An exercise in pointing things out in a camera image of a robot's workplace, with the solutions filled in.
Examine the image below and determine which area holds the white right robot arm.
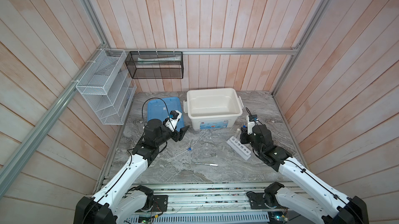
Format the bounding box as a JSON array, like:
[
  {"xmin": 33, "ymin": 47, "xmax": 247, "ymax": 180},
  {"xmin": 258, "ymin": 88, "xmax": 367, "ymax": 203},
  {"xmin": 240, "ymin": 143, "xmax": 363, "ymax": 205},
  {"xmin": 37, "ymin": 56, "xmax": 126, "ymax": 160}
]
[{"xmin": 240, "ymin": 122, "xmax": 369, "ymax": 224}]

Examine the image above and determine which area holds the aluminium frame rail left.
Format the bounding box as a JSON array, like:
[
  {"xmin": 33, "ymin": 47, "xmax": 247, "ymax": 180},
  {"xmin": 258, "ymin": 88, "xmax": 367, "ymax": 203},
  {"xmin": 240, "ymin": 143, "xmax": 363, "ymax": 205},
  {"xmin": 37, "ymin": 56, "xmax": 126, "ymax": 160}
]
[{"xmin": 1, "ymin": 43, "xmax": 108, "ymax": 197}]

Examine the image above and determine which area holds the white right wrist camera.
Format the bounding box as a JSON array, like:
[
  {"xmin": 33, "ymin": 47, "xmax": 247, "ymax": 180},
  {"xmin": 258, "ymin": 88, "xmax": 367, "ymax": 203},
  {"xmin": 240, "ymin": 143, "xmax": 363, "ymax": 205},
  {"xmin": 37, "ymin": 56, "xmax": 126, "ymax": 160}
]
[{"xmin": 246, "ymin": 114, "xmax": 258, "ymax": 135}]

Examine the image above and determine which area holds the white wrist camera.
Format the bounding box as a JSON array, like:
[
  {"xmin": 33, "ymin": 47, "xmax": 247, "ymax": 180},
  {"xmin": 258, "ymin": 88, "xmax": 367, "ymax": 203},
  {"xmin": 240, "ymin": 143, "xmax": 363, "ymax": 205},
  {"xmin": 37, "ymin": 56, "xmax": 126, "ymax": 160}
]
[
  {"xmin": 246, "ymin": 114, "xmax": 258, "ymax": 135},
  {"xmin": 165, "ymin": 110, "xmax": 182, "ymax": 132}
]

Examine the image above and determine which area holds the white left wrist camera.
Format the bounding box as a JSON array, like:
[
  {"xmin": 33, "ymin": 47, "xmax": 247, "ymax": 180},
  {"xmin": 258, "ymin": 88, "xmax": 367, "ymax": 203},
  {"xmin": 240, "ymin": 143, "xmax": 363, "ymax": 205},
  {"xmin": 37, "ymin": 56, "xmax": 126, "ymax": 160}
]
[{"xmin": 165, "ymin": 110, "xmax": 182, "ymax": 132}]

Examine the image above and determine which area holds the white wire mesh shelf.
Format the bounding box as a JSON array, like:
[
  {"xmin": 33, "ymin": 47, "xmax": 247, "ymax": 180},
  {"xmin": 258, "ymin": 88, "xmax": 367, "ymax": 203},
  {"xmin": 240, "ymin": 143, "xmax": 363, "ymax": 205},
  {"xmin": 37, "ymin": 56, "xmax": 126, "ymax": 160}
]
[{"xmin": 76, "ymin": 49, "xmax": 137, "ymax": 125}]

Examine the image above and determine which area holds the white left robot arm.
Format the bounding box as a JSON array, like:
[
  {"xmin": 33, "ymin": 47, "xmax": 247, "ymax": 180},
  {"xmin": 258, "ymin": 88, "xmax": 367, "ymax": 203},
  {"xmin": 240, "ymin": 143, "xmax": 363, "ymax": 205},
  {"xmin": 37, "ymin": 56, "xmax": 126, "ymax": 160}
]
[{"xmin": 73, "ymin": 117, "xmax": 189, "ymax": 224}]

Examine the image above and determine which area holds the black wire mesh basket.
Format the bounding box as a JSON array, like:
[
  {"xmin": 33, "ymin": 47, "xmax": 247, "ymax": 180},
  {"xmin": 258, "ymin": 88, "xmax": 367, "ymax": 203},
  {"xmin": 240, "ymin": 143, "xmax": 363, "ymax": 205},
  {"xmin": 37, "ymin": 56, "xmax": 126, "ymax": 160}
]
[{"xmin": 125, "ymin": 51, "xmax": 184, "ymax": 79}]

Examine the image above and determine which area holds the white plastic storage bin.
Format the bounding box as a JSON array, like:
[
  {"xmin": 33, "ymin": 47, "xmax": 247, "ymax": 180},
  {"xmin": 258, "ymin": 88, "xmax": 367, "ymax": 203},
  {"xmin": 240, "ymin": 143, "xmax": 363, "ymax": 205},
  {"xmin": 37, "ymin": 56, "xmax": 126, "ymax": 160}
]
[{"xmin": 183, "ymin": 88, "xmax": 244, "ymax": 131}]

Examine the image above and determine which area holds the blue plastic bin lid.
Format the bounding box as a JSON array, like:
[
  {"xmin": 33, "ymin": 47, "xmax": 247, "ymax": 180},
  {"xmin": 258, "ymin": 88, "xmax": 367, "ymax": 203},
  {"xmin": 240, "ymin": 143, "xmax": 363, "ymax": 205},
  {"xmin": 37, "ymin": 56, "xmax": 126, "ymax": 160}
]
[{"xmin": 147, "ymin": 97, "xmax": 185, "ymax": 132}]

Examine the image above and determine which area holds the aluminium frame rail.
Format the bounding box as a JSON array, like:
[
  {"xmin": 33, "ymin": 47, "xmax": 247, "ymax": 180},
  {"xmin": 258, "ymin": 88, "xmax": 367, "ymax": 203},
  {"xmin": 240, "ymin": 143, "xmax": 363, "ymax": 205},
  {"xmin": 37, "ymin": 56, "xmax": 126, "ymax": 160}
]
[
  {"xmin": 1, "ymin": 43, "xmax": 108, "ymax": 197},
  {"xmin": 118, "ymin": 48, "xmax": 299, "ymax": 55}
]

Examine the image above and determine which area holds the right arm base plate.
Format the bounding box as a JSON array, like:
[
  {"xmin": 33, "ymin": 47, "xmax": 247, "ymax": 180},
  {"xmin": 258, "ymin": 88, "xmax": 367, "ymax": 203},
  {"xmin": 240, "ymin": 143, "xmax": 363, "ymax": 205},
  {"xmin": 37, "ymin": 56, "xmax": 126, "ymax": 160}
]
[{"xmin": 246, "ymin": 191, "xmax": 279, "ymax": 209}]

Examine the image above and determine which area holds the white test tube rack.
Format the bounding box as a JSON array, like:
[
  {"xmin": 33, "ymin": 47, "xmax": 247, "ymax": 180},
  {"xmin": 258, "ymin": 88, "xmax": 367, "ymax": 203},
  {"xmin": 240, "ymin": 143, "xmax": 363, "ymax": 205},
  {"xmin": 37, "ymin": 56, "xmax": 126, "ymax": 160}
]
[{"xmin": 227, "ymin": 136, "xmax": 251, "ymax": 160}]

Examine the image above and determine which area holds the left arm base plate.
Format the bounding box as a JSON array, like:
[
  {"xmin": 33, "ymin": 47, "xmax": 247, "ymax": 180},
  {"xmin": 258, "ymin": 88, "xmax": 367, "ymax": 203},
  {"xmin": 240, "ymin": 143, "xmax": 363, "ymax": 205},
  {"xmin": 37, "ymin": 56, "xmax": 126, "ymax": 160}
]
[{"xmin": 135, "ymin": 195, "xmax": 168, "ymax": 213}]

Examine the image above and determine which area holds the aluminium frame rail back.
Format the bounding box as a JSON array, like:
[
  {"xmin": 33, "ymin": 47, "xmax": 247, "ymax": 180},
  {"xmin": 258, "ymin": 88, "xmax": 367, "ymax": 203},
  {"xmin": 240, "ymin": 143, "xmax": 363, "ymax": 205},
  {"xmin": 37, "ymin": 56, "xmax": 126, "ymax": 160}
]
[{"xmin": 118, "ymin": 48, "xmax": 299, "ymax": 55}]

